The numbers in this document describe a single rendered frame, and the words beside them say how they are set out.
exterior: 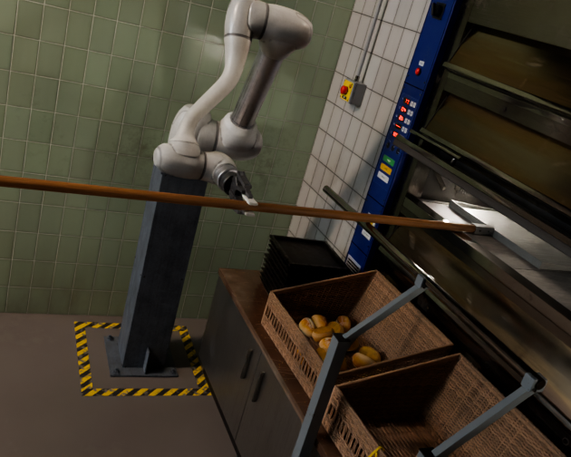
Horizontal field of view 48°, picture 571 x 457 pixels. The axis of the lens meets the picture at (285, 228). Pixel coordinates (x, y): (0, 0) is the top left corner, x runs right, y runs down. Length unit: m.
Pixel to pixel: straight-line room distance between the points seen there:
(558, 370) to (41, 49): 2.35
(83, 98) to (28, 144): 0.32
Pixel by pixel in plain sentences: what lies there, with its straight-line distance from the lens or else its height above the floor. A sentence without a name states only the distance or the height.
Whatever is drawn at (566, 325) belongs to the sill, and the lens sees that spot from 2.08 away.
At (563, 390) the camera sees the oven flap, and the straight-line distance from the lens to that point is 2.08.
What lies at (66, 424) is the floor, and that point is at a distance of 2.87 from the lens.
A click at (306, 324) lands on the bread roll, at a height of 0.64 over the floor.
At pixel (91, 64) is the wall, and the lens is 3.06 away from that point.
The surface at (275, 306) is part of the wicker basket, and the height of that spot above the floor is 0.71.
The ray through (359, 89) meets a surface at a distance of 3.07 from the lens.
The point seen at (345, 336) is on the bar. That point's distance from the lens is 1.93.
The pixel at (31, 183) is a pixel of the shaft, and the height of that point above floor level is 1.18.
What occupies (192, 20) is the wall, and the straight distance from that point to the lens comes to 3.10.
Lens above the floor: 1.86
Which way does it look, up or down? 21 degrees down
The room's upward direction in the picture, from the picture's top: 16 degrees clockwise
